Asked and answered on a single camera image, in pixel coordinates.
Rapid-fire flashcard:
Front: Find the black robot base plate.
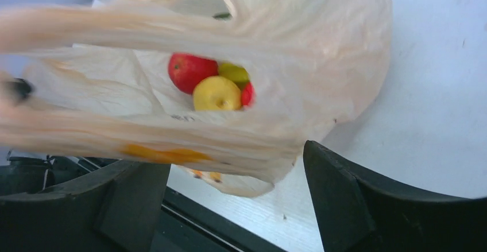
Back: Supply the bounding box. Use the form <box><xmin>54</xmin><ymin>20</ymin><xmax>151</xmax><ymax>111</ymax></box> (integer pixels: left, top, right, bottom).
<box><xmin>0</xmin><ymin>151</ymin><xmax>286</xmax><ymax>252</ymax></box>

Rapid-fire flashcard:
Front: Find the red fake apple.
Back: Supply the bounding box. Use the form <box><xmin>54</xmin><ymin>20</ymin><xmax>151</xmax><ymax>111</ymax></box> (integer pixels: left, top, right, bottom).
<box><xmin>168</xmin><ymin>53</ymin><xmax>218</xmax><ymax>95</ymax></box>

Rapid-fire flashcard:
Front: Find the yellow fake pear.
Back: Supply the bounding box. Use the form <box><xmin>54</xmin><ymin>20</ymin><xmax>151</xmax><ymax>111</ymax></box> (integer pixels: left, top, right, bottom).
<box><xmin>192</xmin><ymin>76</ymin><xmax>242</xmax><ymax>111</ymax></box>

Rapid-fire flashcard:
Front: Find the small red fake fruit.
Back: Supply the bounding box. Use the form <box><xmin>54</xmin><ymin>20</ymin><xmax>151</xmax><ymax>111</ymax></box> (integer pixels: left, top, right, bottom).
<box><xmin>241</xmin><ymin>82</ymin><xmax>254</xmax><ymax>107</ymax></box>

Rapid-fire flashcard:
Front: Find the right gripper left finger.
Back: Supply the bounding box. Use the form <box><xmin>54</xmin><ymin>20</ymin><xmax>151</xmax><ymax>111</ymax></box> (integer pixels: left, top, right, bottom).
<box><xmin>1</xmin><ymin>161</ymin><xmax>170</xmax><ymax>251</ymax></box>

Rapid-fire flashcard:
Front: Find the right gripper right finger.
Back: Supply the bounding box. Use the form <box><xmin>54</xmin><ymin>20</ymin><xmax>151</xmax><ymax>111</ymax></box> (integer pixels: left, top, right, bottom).
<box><xmin>303</xmin><ymin>141</ymin><xmax>486</xmax><ymax>251</ymax></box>

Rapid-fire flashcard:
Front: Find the green fake fruit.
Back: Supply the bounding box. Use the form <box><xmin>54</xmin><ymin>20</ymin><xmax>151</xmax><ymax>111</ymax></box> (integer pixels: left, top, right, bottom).
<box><xmin>218</xmin><ymin>63</ymin><xmax>250</xmax><ymax>88</ymax></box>

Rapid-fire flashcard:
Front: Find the translucent orange plastic bag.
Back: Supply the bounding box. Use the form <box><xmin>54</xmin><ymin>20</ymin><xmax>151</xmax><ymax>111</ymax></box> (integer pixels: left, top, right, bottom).
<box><xmin>1</xmin><ymin>0</ymin><xmax>392</xmax><ymax>197</ymax></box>

